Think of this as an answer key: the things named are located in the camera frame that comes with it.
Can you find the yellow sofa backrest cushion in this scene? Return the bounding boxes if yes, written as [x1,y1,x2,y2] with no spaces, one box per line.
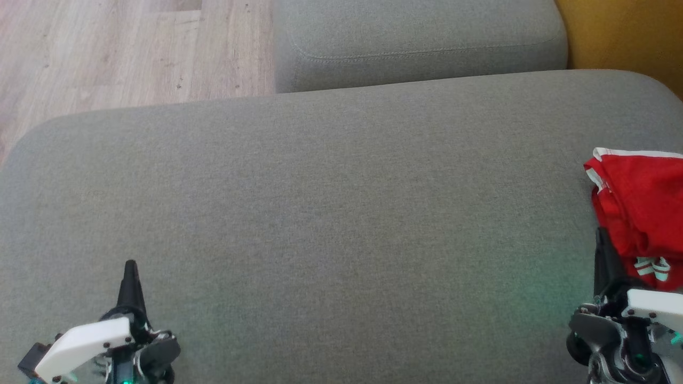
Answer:
[555,0,683,102]

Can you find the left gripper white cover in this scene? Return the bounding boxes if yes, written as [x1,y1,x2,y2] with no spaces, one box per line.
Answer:
[33,260,182,384]

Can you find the red basketball jersey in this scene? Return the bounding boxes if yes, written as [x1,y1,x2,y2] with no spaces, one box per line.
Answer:
[583,147,683,292]

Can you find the large grey sofa seat cushion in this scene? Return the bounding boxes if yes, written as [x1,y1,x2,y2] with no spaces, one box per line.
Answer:
[0,69,683,384]

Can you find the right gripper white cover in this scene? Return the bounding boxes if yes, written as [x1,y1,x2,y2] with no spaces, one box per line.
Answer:
[566,227,683,384]

